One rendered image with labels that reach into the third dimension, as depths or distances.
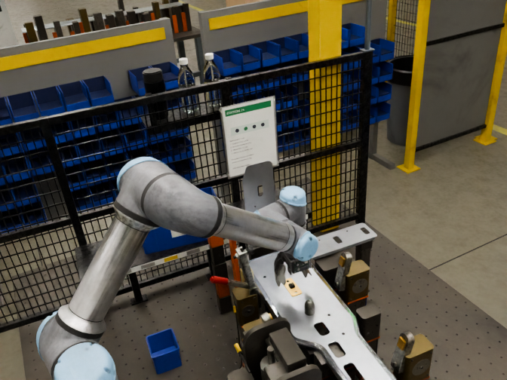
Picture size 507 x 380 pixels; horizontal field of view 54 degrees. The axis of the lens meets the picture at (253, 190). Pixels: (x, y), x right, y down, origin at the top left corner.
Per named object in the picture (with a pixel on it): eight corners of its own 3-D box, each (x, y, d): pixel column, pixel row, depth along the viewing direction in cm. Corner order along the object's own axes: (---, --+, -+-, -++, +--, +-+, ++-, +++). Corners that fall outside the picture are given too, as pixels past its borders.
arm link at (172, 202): (183, 188, 95) (329, 232, 130) (157, 168, 103) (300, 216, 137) (159, 241, 97) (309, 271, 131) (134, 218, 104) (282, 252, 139)
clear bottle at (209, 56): (225, 105, 193) (219, 54, 183) (210, 108, 192) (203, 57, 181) (220, 100, 199) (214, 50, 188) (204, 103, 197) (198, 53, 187)
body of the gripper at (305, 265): (290, 277, 152) (289, 246, 145) (278, 260, 159) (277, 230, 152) (311, 269, 154) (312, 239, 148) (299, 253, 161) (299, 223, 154)
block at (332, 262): (351, 319, 192) (354, 262, 177) (324, 329, 188) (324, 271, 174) (342, 307, 198) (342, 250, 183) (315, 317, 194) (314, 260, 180)
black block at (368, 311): (385, 372, 170) (391, 309, 155) (360, 383, 167) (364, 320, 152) (376, 361, 174) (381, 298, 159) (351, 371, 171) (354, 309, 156)
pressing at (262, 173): (278, 239, 188) (272, 160, 171) (250, 248, 185) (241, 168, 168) (277, 238, 189) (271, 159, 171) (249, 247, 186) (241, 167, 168)
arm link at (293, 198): (271, 191, 143) (293, 180, 147) (272, 222, 149) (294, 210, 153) (289, 202, 137) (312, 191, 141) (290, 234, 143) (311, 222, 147)
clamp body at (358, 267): (373, 340, 182) (379, 267, 164) (345, 351, 179) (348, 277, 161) (364, 328, 187) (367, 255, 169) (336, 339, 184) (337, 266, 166)
